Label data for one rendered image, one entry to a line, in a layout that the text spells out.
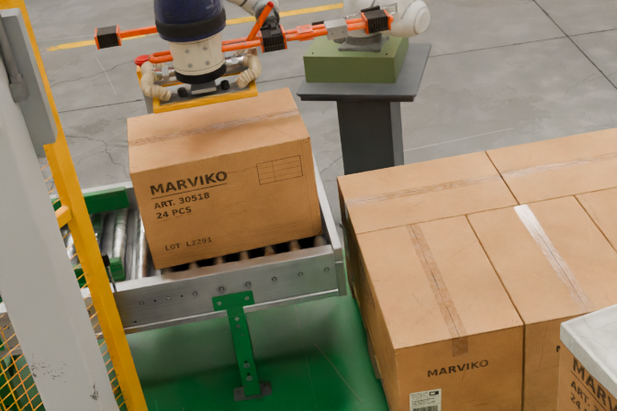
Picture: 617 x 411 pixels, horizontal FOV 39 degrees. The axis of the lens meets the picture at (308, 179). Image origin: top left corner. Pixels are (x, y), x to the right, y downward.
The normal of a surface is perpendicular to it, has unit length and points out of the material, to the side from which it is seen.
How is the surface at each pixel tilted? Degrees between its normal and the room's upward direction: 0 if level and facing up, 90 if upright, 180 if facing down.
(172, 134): 0
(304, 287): 90
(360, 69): 90
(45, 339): 90
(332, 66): 90
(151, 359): 0
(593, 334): 0
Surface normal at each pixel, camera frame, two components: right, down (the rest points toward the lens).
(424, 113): -0.11, -0.84
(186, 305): 0.15, 0.51
